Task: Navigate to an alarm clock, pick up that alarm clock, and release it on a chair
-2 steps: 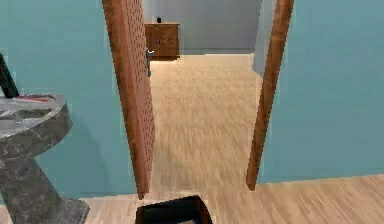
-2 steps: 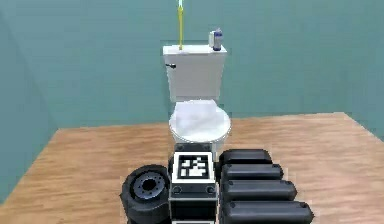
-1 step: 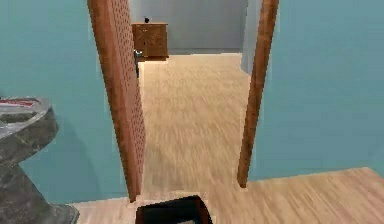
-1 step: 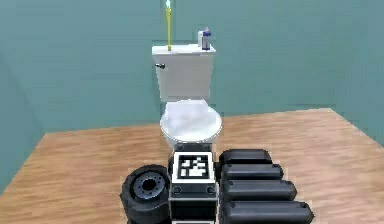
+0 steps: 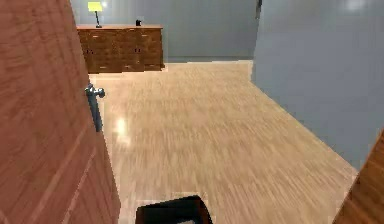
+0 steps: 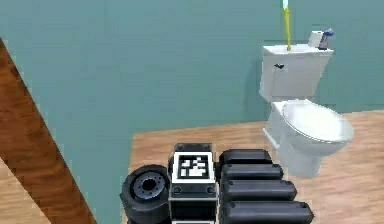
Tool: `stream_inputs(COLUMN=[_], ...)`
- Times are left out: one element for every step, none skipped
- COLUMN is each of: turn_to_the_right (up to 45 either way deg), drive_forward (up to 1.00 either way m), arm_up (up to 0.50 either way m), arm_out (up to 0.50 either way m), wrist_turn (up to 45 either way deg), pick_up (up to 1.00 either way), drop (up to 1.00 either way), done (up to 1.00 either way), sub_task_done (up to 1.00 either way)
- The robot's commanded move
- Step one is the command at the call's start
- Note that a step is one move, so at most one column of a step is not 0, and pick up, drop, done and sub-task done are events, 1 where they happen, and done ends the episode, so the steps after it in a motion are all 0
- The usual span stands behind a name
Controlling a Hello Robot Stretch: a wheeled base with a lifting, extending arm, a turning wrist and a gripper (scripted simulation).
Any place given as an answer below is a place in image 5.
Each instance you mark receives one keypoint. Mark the brown wooden furniture corner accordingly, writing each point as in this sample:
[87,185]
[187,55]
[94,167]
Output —
[365,193]

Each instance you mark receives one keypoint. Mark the brown wooden chest of drawers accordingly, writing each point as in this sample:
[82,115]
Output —
[121,48]

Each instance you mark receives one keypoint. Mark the small black alarm clock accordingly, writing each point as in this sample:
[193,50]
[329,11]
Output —
[138,22]

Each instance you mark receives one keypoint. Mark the black bin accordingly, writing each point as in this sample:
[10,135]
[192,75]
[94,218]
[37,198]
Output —
[173,211]

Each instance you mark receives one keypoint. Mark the yellow shade table lamp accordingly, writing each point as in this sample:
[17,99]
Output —
[95,10]

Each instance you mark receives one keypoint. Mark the brown wooden room door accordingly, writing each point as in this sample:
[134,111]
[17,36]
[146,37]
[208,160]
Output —
[40,116]

